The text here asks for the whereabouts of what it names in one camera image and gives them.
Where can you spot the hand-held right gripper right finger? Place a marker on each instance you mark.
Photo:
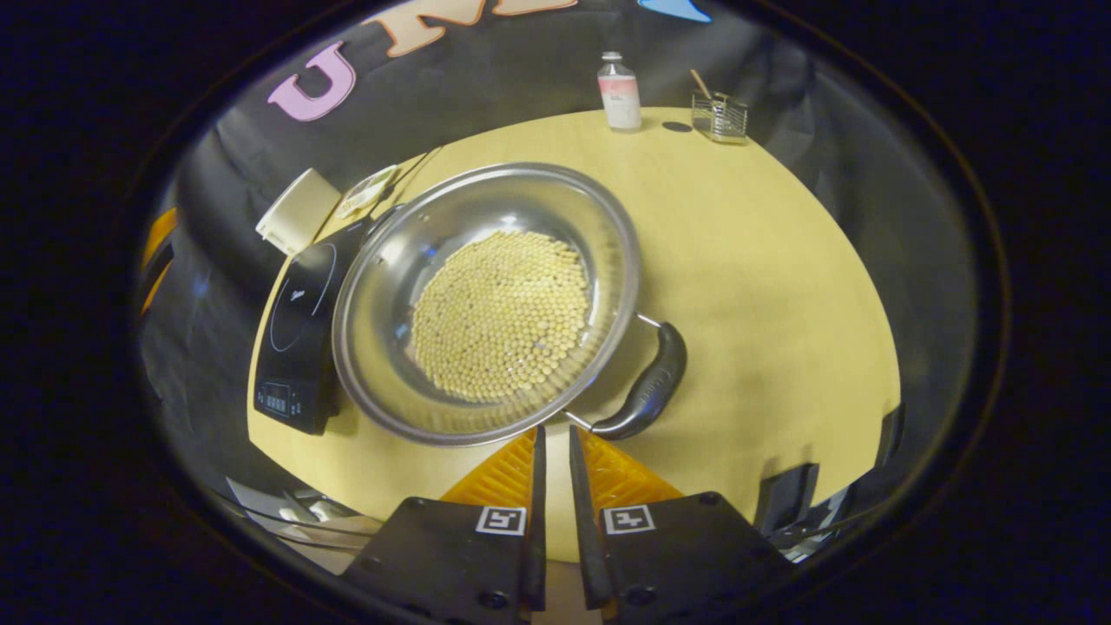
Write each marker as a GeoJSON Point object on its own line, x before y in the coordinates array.
{"type": "Point", "coordinates": [686, 555]}

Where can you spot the black backdrop cloth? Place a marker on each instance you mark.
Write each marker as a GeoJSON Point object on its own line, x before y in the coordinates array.
{"type": "Point", "coordinates": [486, 95]}

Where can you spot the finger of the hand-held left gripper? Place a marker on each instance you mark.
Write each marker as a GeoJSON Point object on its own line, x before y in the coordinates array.
{"type": "Point", "coordinates": [159, 234]}
{"type": "Point", "coordinates": [156, 282]}

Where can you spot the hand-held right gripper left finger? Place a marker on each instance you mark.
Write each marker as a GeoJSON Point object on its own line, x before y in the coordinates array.
{"type": "Point", "coordinates": [451, 555]}

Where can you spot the black induction cooktop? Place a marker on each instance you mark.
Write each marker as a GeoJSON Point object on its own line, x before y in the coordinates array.
{"type": "Point", "coordinates": [299, 347]}

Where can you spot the small printed packet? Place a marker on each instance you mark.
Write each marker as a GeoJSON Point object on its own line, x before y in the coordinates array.
{"type": "Point", "coordinates": [366, 191]}

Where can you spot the clear bottle with pink label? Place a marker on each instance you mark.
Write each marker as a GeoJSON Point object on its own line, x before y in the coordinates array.
{"type": "Point", "coordinates": [620, 95]}

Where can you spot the yellow beans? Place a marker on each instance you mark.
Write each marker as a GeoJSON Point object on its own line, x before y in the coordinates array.
{"type": "Point", "coordinates": [503, 312]}

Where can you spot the small dark round disc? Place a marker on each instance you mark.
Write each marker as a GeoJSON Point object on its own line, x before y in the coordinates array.
{"type": "Point", "coordinates": [677, 127]}

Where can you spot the wooden stick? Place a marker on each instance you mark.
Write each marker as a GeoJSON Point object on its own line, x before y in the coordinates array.
{"type": "Point", "coordinates": [701, 83]}

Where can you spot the white plastic box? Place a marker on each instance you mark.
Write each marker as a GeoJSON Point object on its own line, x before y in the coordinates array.
{"type": "Point", "coordinates": [295, 213]}

